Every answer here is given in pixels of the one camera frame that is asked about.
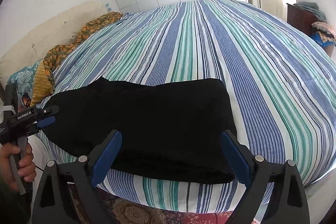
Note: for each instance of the person's left hand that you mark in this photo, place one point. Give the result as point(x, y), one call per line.
point(26, 166)

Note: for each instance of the dark brown wooden cabinet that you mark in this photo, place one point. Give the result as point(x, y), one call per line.
point(302, 15)

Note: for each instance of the black pants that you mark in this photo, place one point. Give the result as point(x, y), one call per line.
point(169, 132)

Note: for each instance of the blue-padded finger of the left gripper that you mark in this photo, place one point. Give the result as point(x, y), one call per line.
point(46, 111)
point(45, 122)

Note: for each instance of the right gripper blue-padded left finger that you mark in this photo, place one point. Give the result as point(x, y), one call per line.
point(102, 157)

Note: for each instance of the blue green striped bedsheet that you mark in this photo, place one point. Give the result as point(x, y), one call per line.
point(280, 82)

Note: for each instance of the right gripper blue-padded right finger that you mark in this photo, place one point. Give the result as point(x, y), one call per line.
point(239, 157)

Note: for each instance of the teal patterned pillow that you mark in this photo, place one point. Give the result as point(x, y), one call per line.
point(23, 80)

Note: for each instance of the pile of clothes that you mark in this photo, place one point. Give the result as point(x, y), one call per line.
point(321, 32)

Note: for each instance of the red patterned rug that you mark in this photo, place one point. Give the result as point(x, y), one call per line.
point(126, 212)

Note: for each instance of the orange floral blanket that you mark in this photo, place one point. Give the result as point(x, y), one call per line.
point(44, 83)

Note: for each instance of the beige padded headboard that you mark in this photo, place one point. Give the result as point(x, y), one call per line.
point(60, 29)

